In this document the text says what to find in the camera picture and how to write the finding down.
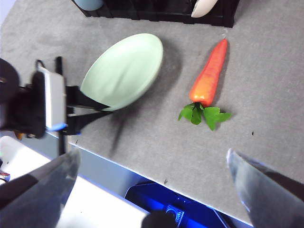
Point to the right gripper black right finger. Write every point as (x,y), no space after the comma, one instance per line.
(273,197)

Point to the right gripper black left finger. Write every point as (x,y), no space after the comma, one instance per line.
(35,202)

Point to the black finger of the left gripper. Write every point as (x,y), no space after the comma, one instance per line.
(78,97)
(78,121)

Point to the green plate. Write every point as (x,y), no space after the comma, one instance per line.
(123,71)

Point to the orange carrot with green leaves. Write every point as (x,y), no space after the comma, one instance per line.
(209,76)

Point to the blue plate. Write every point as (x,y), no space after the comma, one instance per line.
(89,4)

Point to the black plate rack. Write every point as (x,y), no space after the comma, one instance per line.
(154,9)

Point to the beige plate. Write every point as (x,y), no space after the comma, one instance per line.
(203,8)

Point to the white base platform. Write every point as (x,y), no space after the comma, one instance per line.
(99,202)

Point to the dark blue lit panel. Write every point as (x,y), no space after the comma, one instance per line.
(152,197)

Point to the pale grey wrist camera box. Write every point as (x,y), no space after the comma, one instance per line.
(55,99)

